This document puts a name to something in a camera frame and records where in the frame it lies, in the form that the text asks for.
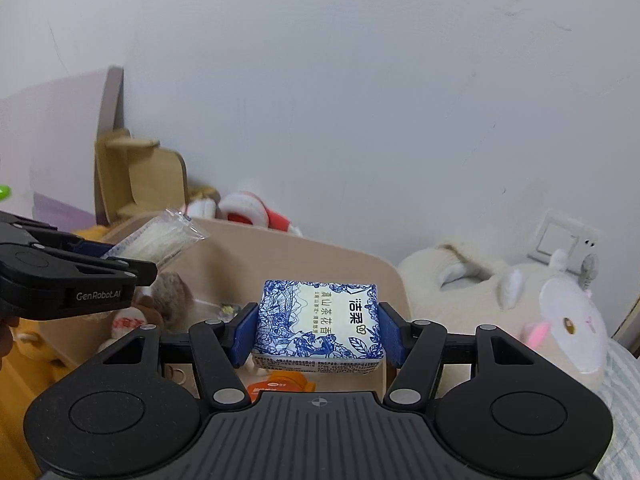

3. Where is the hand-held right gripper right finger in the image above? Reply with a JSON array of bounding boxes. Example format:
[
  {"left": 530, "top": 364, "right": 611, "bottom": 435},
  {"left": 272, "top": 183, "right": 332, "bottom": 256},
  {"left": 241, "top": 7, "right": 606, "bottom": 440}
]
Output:
[{"left": 377, "top": 301, "right": 552, "bottom": 409}]

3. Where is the white wall socket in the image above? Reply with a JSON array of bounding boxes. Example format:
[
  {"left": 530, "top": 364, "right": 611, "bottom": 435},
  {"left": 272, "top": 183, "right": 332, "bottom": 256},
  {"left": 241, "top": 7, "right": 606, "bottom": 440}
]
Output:
[{"left": 527, "top": 209, "right": 602, "bottom": 291}]

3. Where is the grey furry plush toy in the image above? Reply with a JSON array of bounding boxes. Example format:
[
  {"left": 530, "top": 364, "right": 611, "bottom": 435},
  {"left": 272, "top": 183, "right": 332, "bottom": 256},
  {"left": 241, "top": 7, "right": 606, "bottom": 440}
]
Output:
[{"left": 149, "top": 271, "right": 194, "bottom": 332}]

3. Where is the blue white tissue pack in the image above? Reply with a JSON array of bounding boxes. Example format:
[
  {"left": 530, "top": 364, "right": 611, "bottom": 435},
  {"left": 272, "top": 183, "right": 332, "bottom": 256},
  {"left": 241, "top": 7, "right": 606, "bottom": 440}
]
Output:
[{"left": 251, "top": 279, "right": 386, "bottom": 376}]

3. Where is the orange plastic case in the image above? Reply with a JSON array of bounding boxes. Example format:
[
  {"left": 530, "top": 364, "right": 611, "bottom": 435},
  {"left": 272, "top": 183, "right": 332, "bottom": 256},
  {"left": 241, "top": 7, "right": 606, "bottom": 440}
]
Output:
[{"left": 246, "top": 370, "right": 319, "bottom": 402}]

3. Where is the brown plush toy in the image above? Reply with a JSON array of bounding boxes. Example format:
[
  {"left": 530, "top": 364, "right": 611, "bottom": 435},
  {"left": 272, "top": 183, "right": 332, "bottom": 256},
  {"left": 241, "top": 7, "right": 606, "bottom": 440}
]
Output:
[{"left": 186, "top": 187, "right": 222, "bottom": 219}]

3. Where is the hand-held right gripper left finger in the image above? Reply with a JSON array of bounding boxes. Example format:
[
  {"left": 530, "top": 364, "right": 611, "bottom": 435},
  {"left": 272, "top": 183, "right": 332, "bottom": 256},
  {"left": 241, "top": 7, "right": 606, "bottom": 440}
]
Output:
[{"left": 75, "top": 302, "right": 261, "bottom": 410}]

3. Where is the beige plastic storage container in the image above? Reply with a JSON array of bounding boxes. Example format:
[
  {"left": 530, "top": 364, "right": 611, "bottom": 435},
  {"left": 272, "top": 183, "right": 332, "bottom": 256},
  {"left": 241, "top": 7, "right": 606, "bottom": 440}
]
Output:
[{"left": 37, "top": 212, "right": 414, "bottom": 397}]

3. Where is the person's left hand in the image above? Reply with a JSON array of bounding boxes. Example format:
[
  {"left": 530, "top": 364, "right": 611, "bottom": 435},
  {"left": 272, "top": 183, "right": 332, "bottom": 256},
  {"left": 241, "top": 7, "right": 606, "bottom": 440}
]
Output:
[{"left": 0, "top": 320, "right": 19, "bottom": 362}]

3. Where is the brown white hamster plush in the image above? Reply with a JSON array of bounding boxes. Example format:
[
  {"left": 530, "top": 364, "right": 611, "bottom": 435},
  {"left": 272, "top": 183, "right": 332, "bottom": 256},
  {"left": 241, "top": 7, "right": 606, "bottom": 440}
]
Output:
[{"left": 98, "top": 304, "right": 167, "bottom": 357}]

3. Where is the lilac board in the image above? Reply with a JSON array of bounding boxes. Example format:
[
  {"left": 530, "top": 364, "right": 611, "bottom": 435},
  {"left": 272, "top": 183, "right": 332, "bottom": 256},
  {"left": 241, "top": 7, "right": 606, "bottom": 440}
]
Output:
[{"left": 0, "top": 65, "right": 125, "bottom": 233}]

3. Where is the orange plush toy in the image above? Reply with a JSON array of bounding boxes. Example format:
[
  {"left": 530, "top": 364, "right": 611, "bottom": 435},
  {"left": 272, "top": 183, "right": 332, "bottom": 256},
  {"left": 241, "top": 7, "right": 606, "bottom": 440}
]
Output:
[{"left": 9, "top": 224, "right": 109, "bottom": 363}]

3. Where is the clear packet of white cotton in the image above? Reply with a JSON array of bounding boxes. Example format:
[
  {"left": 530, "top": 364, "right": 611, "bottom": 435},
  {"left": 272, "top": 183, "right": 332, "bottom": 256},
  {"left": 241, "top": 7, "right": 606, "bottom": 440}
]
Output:
[{"left": 99, "top": 208, "right": 207, "bottom": 266}]

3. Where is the striped light blue blanket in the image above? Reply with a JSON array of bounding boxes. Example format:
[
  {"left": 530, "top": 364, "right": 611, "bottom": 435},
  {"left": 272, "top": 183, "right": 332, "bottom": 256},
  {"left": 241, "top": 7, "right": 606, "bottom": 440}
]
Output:
[{"left": 592, "top": 334, "right": 640, "bottom": 480}]

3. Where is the large red white plush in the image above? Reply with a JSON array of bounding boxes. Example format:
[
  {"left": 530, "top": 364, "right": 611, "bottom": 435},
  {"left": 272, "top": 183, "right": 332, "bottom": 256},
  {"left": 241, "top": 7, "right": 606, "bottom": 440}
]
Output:
[{"left": 219, "top": 190, "right": 304, "bottom": 239}]

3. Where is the light wooden stand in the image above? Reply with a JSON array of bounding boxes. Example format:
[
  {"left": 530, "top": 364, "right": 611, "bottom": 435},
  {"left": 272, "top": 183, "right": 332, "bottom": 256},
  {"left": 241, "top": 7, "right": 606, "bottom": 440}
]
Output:
[{"left": 94, "top": 129, "right": 190, "bottom": 226}]

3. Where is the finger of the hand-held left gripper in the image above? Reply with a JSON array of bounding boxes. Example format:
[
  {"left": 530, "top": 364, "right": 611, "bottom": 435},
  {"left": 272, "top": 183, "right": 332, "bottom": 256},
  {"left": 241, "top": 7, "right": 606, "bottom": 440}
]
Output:
[
  {"left": 0, "top": 211, "right": 117, "bottom": 260},
  {"left": 0, "top": 244, "right": 159, "bottom": 292}
]

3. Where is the cream cow plush cushion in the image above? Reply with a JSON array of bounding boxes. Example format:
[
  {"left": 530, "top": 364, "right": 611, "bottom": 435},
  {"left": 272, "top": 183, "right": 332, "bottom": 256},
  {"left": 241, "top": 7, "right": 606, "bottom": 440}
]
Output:
[{"left": 397, "top": 242, "right": 612, "bottom": 392}]

